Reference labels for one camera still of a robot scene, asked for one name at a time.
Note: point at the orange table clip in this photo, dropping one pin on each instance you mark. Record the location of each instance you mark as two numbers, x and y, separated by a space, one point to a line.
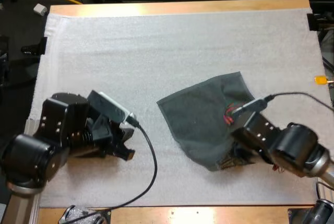
320 80

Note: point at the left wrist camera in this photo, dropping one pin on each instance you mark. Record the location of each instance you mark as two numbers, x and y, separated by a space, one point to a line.
111 107

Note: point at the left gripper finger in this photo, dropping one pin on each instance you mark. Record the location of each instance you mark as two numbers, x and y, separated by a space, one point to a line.
129 134
124 152

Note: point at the grey-green towel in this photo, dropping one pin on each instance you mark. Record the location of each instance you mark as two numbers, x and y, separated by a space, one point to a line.
195 119

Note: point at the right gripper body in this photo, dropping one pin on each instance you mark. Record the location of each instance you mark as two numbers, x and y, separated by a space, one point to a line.
257 132

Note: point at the dark table clamp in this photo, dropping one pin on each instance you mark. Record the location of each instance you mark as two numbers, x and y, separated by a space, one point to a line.
317 21

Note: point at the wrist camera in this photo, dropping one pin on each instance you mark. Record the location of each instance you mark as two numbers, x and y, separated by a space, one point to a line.
111 107
254 104

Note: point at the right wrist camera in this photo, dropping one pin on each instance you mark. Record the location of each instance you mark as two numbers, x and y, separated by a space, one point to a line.
254 104

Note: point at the grey metal clamp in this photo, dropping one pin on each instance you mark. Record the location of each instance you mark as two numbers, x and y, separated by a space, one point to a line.
78 214

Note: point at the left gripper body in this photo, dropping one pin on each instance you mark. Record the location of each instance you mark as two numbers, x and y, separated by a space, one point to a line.
100 140

